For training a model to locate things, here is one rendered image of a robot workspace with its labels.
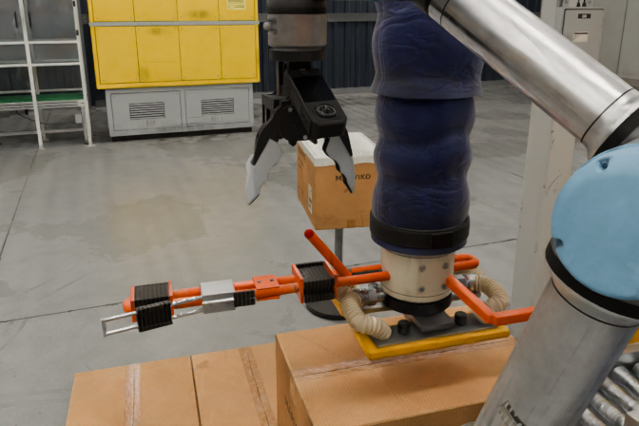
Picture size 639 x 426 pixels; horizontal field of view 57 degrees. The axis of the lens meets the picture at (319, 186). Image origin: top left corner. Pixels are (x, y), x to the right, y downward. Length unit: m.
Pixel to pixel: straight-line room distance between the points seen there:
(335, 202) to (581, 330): 2.62
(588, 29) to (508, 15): 1.95
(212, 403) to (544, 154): 1.70
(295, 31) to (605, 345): 0.48
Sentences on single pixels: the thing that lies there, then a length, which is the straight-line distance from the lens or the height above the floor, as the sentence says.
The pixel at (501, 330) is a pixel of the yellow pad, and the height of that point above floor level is 1.07.
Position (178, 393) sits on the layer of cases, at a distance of 2.13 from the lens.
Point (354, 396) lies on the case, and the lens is 1.40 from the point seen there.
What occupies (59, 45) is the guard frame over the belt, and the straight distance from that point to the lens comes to 8.26.
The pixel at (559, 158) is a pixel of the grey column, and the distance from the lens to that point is 2.77.
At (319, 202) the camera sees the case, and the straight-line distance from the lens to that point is 3.13.
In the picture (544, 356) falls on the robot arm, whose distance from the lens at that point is 0.62.
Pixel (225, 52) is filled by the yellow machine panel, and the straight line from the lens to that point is 8.49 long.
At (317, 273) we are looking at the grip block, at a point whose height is 1.20.
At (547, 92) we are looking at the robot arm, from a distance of 0.69.
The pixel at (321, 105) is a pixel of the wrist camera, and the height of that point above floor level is 1.66.
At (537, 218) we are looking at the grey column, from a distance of 2.83.
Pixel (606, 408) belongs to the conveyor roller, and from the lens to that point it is 2.22.
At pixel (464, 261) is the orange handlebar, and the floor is 1.20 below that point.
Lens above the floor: 1.77
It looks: 17 degrees down
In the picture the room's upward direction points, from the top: straight up
